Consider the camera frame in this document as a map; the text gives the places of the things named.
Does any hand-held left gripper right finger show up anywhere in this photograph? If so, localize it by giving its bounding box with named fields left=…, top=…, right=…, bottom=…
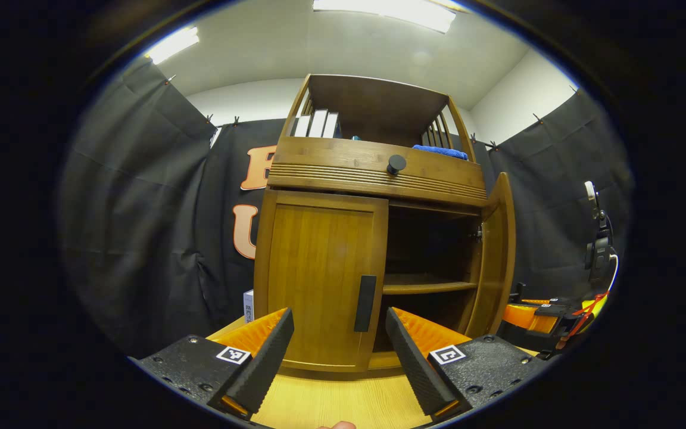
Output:
left=386, top=307, right=561, bottom=424

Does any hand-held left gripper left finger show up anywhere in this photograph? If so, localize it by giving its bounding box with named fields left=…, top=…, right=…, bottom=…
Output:
left=129, top=308, right=295, bottom=422

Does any wooden cabinet door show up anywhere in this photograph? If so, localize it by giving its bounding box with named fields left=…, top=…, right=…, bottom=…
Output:
left=465, top=172, right=517, bottom=339
left=266, top=191, right=389, bottom=371

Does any wooden double-door shoe cabinet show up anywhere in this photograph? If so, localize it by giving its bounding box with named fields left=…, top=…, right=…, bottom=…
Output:
left=252, top=73, right=517, bottom=375

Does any wooden inner shelf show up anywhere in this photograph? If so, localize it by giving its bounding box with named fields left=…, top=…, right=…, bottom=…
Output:
left=382, top=280, right=478, bottom=296

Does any blue folded cloth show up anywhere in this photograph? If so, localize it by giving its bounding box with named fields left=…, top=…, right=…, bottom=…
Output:
left=412, top=144, right=469, bottom=161

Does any black backdrop cloth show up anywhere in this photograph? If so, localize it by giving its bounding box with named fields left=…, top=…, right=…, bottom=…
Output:
left=57, top=57, right=635, bottom=358

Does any wooden ribbed drawer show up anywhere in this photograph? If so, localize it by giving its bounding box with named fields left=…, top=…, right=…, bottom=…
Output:
left=267, top=137, right=488, bottom=208

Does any large ceiling light panel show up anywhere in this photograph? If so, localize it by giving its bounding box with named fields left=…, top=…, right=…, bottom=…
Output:
left=312, top=0, right=457, bottom=34

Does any small ceiling light panel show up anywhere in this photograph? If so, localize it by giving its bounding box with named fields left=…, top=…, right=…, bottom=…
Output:
left=145, top=27, right=199, bottom=66

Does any black door handle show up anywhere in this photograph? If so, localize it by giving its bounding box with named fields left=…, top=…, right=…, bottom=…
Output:
left=354, top=275, right=378, bottom=332

